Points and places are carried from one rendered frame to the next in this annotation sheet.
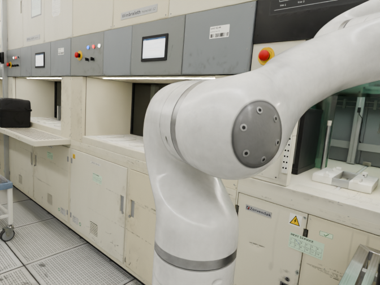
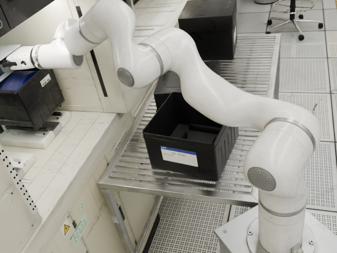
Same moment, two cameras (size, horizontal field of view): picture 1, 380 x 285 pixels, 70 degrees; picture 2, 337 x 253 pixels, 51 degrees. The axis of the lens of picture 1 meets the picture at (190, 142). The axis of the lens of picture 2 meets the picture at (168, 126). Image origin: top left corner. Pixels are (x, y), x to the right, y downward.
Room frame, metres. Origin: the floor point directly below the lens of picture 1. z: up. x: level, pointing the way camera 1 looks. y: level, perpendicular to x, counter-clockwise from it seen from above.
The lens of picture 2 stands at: (0.78, 0.48, 1.69)
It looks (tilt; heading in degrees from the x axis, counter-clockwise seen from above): 37 degrees down; 253
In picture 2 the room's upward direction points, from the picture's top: 11 degrees counter-clockwise
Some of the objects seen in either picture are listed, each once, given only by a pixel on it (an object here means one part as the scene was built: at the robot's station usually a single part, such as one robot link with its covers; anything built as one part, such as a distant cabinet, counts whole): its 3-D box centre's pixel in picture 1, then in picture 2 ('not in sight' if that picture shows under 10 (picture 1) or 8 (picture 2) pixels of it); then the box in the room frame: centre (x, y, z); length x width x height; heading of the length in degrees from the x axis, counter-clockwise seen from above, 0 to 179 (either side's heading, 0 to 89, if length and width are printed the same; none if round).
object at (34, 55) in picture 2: not in sight; (41, 56); (0.82, -0.76, 1.21); 0.09 x 0.03 x 0.08; 50
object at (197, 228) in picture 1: (191, 161); (278, 173); (0.40, 0.00, 1.07); 0.19 x 0.12 x 0.24; 29
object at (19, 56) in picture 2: not in sight; (27, 56); (0.86, -0.81, 1.21); 0.11 x 0.10 x 0.07; 140
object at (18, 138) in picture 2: not in sight; (36, 126); (0.94, -0.87, 0.89); 0.22 x 0.21 x 0.04; 140
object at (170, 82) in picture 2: not in sight; (188, 82); (0.23, -0.89, 0.83); 0.29 x 0.29 x 0.13; 57
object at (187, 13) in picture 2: not in sight; (209, 29); (-0.09, -1.25, 0.89); 0.29 x 0.29 x 0.25; 53
